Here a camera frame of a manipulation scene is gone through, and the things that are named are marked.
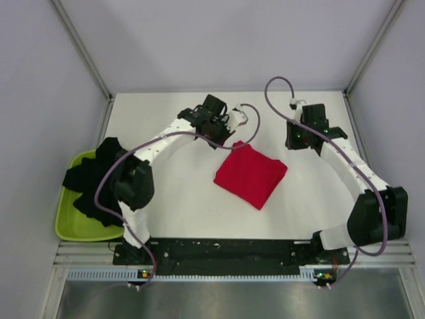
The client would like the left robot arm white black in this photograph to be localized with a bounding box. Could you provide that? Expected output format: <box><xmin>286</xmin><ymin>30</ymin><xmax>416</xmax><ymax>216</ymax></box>
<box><xmin>110</xmin><ymin>94</ymin><xmax>246</xmax><ymax>264</ymax></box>

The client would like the aluminium frame post left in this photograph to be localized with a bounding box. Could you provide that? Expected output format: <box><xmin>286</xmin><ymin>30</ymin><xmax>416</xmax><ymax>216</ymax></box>
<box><xmin>48</xmin><ymin>0</ymin><xmax>112</xmax><ymax>101</ymax></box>

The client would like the green plastic bin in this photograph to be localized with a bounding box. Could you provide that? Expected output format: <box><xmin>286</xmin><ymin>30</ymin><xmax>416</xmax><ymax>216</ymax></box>
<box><xmin>54</xmin><ymin>149</ymin><xmax>126</xmax><ymax>242</ymax></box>

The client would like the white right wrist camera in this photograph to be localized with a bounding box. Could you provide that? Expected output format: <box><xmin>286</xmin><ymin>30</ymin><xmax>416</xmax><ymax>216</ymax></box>
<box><xmin>289</xmin><ymin>98</ymin><xmax>306</xmax><ymax>110</ymax></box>

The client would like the aluminium frame post right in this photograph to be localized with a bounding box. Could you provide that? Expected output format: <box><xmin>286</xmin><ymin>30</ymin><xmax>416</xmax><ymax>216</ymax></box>
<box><xmin>343</xmin><ymin>0</ymin><xmax>408</xmax><ymax>98</ymax></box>

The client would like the aluminium frame post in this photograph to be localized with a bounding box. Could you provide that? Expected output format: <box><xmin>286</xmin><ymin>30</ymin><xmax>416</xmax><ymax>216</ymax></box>
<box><xmin>48</xmin><ymin>0</ymin><xmax>112</xmax><ymax>101</ymax></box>
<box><xmin>343</xmin><ymin>0</ymin><xmax>408</xmax><ymax>98</ymax></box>

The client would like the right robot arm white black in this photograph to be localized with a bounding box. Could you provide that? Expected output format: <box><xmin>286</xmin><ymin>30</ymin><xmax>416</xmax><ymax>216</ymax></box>
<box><xmin>285</xmin><ymin>100</ymin><xmax>408</xmax><ymax>263</ymax></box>

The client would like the aluminium side rail right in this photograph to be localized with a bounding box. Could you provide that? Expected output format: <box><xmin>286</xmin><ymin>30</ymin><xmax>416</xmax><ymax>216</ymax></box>
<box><xmin>342</xmin><ymin>90</ymin><xmax>379</xmax><ymax>175</ymax></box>

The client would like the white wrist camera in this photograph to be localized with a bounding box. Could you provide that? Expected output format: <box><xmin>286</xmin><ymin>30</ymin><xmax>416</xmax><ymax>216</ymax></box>
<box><xmin>289</xmin><ymin>98</ymin><xmax>306</xmax><ymax>110</ymax></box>
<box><xmin>227</xmin><ymin>106</ymin><xmax>248</xmax><ymax>132</ymax></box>

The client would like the black t shirt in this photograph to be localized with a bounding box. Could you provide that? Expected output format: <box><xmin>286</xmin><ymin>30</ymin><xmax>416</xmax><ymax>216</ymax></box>
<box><xmin>62</xmin><ymin>137</ymin><xmax>123</xmax><ymax>227</ymax></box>

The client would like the grey slotted cable duct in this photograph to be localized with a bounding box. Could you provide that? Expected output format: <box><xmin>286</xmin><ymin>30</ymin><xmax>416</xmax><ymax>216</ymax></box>
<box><xmin>66</xmin><ymin>267</ymin><xmax>336</xmax><ymax>283</ymax></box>

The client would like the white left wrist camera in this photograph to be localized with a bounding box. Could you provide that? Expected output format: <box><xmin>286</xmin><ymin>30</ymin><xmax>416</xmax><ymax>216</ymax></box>
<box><xmin>227</xmin><ymin>106</ymin><xmax>248</xmax><ymax>132</ymax></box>

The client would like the red t shirt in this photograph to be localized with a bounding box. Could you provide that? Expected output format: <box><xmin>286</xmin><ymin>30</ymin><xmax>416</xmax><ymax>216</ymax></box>
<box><xmin>213</xmin><ymin>141</ymin><xmax>288</xmax><ymax>210</ymax></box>

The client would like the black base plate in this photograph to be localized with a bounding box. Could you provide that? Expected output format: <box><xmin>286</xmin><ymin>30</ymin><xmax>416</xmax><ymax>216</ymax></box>
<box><xmin>113</xmin><ymin>237</ymin><xmax>349</xmax><ymax>276</ymax></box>

